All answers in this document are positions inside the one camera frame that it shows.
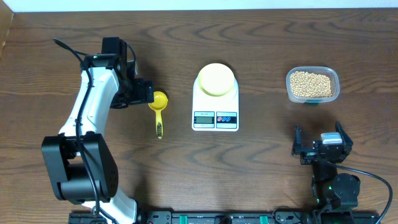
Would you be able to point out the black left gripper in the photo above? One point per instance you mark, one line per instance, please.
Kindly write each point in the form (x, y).
(140, 95)

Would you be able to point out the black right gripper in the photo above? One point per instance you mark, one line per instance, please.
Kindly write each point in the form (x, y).
(347, 144)

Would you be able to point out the yellow measuring scoop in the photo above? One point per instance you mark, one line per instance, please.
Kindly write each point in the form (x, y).
(158, 105)

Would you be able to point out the pale yellow bowl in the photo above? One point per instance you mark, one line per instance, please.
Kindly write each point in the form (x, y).
(216, 79)

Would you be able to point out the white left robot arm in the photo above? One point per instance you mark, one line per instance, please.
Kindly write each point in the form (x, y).
(78, 161)

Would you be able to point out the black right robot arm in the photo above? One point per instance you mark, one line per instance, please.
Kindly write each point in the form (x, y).
(336, 193)

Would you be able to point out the white digital kitchen scale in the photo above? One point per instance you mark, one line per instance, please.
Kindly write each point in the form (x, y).
(215, 113)

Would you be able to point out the clear container of soybeans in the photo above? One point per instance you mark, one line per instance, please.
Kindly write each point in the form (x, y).
(311, 84)

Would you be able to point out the black mounting rail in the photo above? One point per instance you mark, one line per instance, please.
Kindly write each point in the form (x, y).
(281, 216)

